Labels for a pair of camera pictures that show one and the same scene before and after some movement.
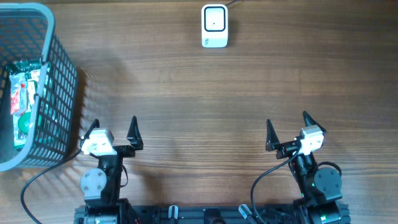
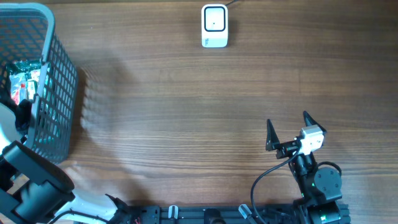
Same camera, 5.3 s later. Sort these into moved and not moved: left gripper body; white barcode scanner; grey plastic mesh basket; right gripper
Moved: left gripper body
Not moved: right gripper; grey plastic mesh basket; white barcode scanner
